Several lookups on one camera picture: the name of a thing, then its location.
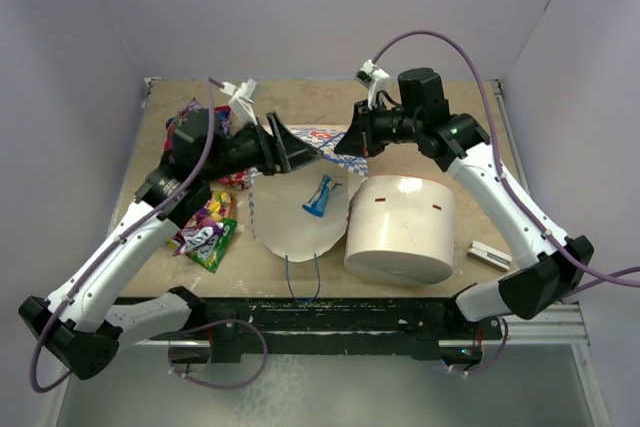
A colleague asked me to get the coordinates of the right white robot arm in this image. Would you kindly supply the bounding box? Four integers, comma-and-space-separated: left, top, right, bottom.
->
335, 61, 594, 338

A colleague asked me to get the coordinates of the red berry candy packet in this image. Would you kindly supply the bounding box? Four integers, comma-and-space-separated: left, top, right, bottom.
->
173, 220, 224, 256

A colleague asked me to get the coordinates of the orange fruit candy packet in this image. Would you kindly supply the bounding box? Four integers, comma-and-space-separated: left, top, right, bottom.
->
185, 190, 236, 228

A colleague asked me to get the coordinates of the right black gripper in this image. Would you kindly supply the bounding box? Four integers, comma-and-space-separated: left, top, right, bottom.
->
336, 97, 423, 158

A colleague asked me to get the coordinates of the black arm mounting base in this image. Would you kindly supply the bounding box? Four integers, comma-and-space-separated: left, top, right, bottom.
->
156, 297, 503, 364

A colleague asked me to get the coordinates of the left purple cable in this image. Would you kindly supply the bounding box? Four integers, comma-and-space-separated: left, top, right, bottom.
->
28, 76, 268, 393

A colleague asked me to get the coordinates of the blue checkered paper bag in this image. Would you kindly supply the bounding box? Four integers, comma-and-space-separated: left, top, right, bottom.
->
249, 126, 369, 278

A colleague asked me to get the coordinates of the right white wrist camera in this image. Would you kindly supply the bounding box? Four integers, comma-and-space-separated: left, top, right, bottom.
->
355, 59, 391, 110

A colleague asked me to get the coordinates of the purple snack packet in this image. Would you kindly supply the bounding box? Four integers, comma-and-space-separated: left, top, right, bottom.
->
165, 97, 232, 136

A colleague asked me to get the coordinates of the blue small snack packet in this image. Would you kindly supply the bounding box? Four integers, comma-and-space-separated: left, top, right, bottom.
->
302, 175, 341, 217

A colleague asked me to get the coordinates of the aluminium rail frame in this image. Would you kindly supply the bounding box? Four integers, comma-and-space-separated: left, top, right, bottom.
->
37, 77, 614, 427

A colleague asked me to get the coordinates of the purple cable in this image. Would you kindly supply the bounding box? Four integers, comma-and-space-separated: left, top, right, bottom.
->
374, 30, 640, 377
28, 76, 268, 393

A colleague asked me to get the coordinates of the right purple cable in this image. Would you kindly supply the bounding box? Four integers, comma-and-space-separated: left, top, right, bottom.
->
374, 30, 640, 377

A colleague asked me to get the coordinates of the small white metal clip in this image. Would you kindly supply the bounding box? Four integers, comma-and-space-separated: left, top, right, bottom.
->
466, 241, 512, 272

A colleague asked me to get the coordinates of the white cylindrical container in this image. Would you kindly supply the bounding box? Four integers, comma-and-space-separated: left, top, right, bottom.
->
344, 175, 455, 287

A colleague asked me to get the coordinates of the red small snack packet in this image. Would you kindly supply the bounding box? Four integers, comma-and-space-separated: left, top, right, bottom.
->
215, 169, 257, 191

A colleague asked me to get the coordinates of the green spring tea candy packet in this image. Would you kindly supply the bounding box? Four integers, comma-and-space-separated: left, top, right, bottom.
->
185, 219, 237, 273

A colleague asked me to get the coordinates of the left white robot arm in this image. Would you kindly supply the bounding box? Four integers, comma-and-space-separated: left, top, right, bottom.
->
19, 109, 323, 393

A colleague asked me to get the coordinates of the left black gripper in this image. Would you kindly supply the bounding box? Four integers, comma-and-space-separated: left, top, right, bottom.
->
201, 111, 322, 184

